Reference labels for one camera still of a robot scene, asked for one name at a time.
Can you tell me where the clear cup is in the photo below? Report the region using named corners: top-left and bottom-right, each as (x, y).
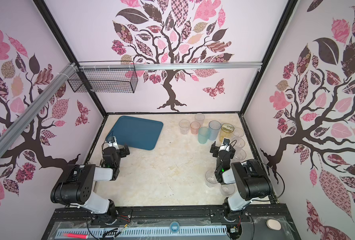
top-left (232, 128), bottom-right (245, 138)
top-left (233, 148), bottom-right (247, 161)
top-left (230, 137), bottom-right (245, 149)
top-left (178, 120), bottom-right (190, 135)
top-left (194, 113), bottom-right (205, 126)

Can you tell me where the pink translucent cup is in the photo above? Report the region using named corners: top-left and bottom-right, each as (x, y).
top-left (190, 122), bottom-right (201, 135)

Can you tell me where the yellow translucent glass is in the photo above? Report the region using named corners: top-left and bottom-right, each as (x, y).
top-left (219, 123), bottom-right (234, 143)

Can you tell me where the tall blue translucent cup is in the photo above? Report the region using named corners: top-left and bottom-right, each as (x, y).
top-left (208, 120), bottom-right (221, 141)

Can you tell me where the blue tape roll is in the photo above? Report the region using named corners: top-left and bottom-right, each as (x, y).
top-left (169, 221), bottom-right (180, 234)

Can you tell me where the beige round disc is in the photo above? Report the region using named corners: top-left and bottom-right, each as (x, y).
top-left (266, 219), bottom-right (281, 231)

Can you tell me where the clear cup back left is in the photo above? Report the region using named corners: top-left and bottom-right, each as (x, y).
top-left (178, 120), bottom-right (190, 135)

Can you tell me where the black wire basket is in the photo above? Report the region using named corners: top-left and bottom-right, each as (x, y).
top-left (68, 60), bottom-right (138, 94)

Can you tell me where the grey slotted cable duct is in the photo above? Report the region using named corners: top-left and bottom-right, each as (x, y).
top-left (50, 226), bottom-right (228, 240)

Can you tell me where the pink marker pen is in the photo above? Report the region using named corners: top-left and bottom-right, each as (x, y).
top-left (63, 233), bottom-right (89, 240)

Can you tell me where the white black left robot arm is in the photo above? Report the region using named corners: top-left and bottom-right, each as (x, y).
top-left (50, 137), bottom-right (130, 225)

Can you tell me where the clear cup right top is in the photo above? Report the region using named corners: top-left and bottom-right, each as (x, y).
top-left (232, 128), bottom-right (245, 138)

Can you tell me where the dark teal plastic tray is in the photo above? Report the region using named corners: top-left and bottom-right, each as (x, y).
top-left (105, 116), bottom-right (164, 151)

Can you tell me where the clear glass front right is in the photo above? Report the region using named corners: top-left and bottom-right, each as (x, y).
top-left (220, 184), bottom-right (236, 197)

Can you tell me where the aluminium rail left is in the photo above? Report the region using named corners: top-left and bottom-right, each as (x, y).
top-left (0, 63), bottom-right (78, 158)

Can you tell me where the clear cup right lower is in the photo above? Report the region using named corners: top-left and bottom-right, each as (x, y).
top-left (233, 148), bottom-right (247, 161)

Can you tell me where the aluminium rail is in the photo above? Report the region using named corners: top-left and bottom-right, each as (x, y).
top-left (0, 63), bottom-right (78, 158)
top-left (79, 62), bottom-right (262, 71)

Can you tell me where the clear glass front left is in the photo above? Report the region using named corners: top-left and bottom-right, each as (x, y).
top-left (204, 170), bottom-right (219, 188)

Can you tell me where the green translucent cup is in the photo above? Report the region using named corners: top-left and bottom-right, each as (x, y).
top-left (198, 127), bottom-right (209, 144)

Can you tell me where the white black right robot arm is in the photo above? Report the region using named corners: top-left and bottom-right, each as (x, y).
top-left (209, 138), bottom-right (273, 222)

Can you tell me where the clear glass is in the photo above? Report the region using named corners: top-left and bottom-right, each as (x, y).
top-left (204, 170), bottom-right (219, 188)
top-left (220, 184), bottom-right (236, 197)

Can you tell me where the clear cup back centre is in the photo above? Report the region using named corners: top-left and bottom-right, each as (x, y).
top-left (194, 113), bottom-right (205, 126)

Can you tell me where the aluminium rail back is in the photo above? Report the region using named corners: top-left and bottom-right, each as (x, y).
top-left (79, 62), bottom-right (262, 71)

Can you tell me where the clear cup right middle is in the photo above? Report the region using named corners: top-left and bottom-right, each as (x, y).
top-left (230, 137), bottom-right (245, 149)

